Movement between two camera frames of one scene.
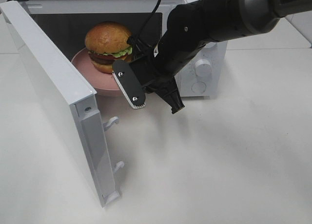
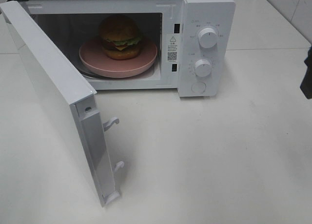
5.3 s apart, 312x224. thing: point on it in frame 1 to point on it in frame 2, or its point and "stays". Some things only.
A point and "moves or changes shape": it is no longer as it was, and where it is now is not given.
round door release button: x=199 y=87 stays
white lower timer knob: x=203 y=67 stays
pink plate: x=104 y=84 to x=92 y=56
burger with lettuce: x=107 y=42 moves or changes shape
